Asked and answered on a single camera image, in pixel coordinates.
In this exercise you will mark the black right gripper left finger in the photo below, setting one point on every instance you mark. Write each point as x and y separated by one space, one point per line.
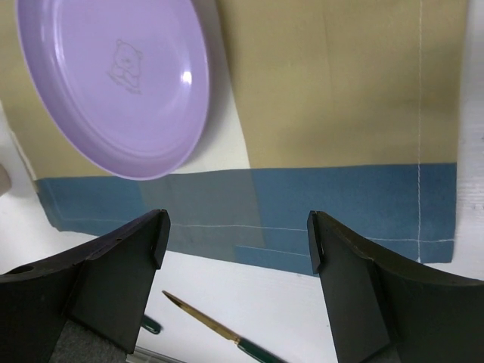
87 303

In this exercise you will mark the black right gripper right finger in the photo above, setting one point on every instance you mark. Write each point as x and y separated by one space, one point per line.
384 307

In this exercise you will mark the purple plate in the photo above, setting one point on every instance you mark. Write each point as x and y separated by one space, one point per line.
126 82

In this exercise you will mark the blue beige white placemat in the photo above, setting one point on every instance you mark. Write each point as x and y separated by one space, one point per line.
346 107

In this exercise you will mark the gold fork green handle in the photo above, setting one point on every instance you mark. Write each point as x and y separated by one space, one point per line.
151 325

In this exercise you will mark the aluminium front rail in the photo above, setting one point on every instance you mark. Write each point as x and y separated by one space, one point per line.
141 355

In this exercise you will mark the gold knife green handle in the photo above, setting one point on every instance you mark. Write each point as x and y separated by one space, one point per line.
250 348

